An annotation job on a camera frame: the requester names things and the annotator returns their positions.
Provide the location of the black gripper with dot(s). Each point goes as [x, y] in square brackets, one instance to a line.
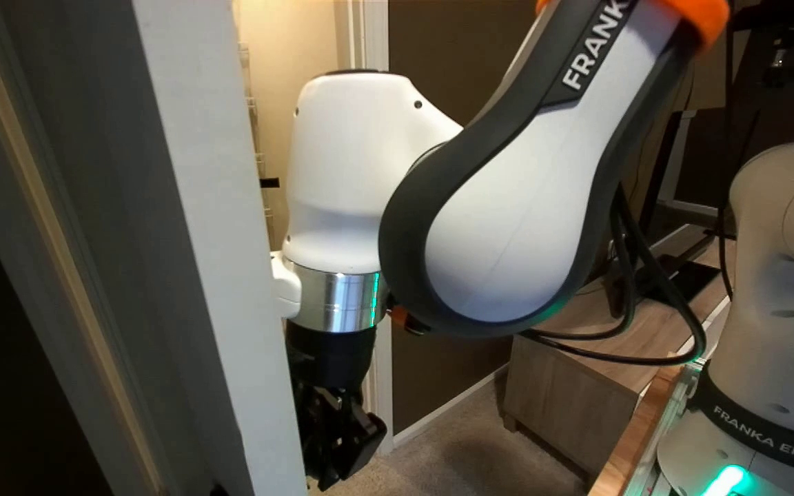
[330, 360]

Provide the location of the white panel door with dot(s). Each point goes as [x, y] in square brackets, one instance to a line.
[212, 250]

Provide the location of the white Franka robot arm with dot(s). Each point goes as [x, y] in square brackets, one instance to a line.
[517, 210]

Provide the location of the wood rimmed robot table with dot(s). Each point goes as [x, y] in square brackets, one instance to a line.
[634, 443]

